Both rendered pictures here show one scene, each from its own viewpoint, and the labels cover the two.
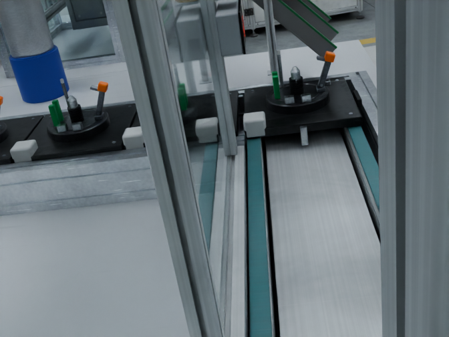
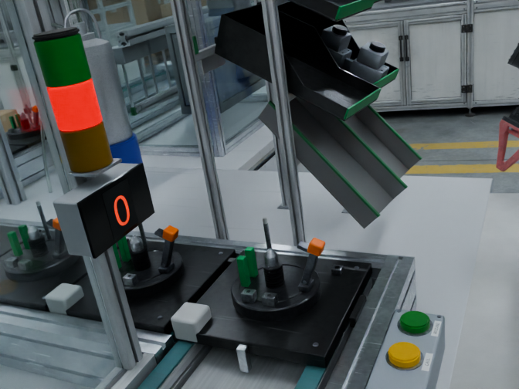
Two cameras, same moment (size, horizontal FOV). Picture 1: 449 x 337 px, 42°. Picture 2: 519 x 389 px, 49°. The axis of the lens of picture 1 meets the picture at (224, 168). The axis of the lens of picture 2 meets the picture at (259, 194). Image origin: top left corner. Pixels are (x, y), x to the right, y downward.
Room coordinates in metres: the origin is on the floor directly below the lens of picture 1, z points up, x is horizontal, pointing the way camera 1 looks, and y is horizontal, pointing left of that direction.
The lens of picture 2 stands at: (0.49, -0.47, 1.46)
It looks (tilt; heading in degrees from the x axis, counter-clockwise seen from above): 23 degrees down; 22
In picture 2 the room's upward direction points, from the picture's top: 9 degrees counter-clockwise
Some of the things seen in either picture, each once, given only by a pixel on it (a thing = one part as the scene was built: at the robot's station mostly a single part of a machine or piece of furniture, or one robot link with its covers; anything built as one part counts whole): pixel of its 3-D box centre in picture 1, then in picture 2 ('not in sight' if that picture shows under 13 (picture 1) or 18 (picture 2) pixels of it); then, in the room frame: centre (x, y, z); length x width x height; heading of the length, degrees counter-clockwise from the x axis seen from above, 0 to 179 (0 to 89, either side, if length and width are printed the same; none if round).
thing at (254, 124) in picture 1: (254, 124); (191, 322); (1.10, -0.08, 0.97); 0.05 x 0.05 x 0.04; 84
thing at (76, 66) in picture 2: not in sight; (62, 59); (1.01, -0.05, 1.38); 0.05 x 0.05 x 0.05
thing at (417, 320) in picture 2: not in sight; (415, 324); (1.15, -0.40, 0.96); 0.04 x 0.04 x 0.02
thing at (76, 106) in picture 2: not in sight; (75, 103); (1.01, -0.05, 1.33); 0.05 x 0.05 x 0.05
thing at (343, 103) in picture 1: (298, 105); (277, 299); (1.19, -0.18, 0.96); 0.24 x 0.24 x 0.02; 84
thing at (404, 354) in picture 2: not in sight; (404, 356); (1.08, -0.39, 0.96); 0.04 x 0.04 x 0.02
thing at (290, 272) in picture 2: (297, 97); (276, 289); (1.19, -0.18, 0.98); 0.14 x 0.14 x 0.02
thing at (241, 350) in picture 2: (304, 135); (244, 358); (1.06, -0.17, 0.95); 0.01 x 0.01 x 0.04; 84
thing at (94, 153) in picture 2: not in sight; (86, 145); (1.01, -0.05, 1.28); 0.05 x 0.05 x 0.05
